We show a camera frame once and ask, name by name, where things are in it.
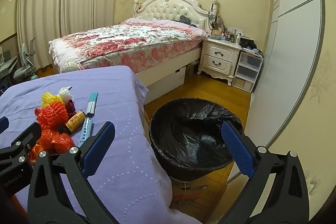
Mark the floral bedspread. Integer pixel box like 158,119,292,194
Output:
49,18,208,73

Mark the white upholstered bed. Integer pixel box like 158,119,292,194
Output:
48,0,219,105

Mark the purple tablecloth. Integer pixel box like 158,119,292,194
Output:
0,65,174,224

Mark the white plastic wrapper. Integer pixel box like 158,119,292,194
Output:
58,86,74,101

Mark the yellow foam fruit net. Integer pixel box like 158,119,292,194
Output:
41,92,63,109

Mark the dark garment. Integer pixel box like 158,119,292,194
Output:
172,14,197,28

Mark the printed cardboard box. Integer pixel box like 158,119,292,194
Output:
168,174,210,203

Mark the grey green chair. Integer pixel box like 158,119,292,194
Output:
13,39,37,80

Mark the orange foam fruit net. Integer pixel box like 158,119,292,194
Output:
37,103,69,130

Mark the dark red ribbon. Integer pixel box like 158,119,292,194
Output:
64,99,76,114

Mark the dark clothes pile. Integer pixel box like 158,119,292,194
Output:
240,39,263,55

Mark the beige pleated curtain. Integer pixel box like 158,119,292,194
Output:
16,0,121,69

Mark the white sliding wardrobe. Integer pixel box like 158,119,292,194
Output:
228,0,326,182

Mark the pale printed tube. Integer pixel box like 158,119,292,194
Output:
77,118,93,148

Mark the clear plastic drawer unit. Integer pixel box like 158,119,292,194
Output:
232,51,264,93

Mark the white storage box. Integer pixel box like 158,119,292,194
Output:
143,67,187,105

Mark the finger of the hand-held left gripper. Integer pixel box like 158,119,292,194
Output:
0,122,42,161
0,116,9,133

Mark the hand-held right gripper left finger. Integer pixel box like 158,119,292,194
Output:
28,121,124,224

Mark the orange plastic bag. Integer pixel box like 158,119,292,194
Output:
29,129,76,164

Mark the cluster of small bottles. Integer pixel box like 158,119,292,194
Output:
210,25,243,43

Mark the bin with black liner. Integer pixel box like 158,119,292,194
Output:
148,97,246,182

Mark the white nightstand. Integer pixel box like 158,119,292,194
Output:
197,36,242,86

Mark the grey desk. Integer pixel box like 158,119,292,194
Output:
0,47,19,88

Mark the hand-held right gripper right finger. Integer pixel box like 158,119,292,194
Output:
209,120,310,224

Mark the white hanging device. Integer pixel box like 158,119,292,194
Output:
209,0,222,30

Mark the small labelled can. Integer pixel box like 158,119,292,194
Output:
64,110,87,134

